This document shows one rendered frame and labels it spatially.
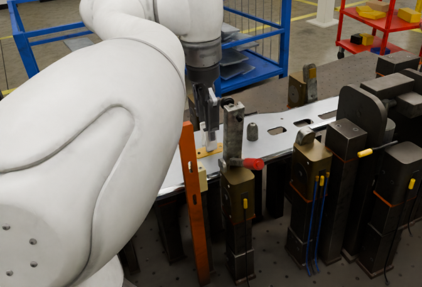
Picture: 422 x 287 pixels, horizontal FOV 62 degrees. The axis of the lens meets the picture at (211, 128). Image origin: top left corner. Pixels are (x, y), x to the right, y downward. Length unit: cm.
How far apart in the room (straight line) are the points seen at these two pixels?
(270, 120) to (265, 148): 14
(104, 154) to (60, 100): 4
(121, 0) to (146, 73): 48
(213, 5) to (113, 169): 57
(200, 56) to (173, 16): 10
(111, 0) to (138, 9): 5
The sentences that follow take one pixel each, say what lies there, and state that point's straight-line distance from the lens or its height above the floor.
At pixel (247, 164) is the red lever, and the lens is 67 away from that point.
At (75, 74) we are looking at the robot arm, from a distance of 22.
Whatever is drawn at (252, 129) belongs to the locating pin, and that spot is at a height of 104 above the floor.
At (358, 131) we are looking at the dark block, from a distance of 81.
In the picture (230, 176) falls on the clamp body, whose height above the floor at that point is 105.
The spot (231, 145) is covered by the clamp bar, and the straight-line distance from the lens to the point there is 73.
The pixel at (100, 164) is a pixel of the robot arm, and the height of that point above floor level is 145.
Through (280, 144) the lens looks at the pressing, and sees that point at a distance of 95.
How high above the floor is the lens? 155
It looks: 33 degrees down
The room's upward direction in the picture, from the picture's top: 5 degrees counter-clockwise
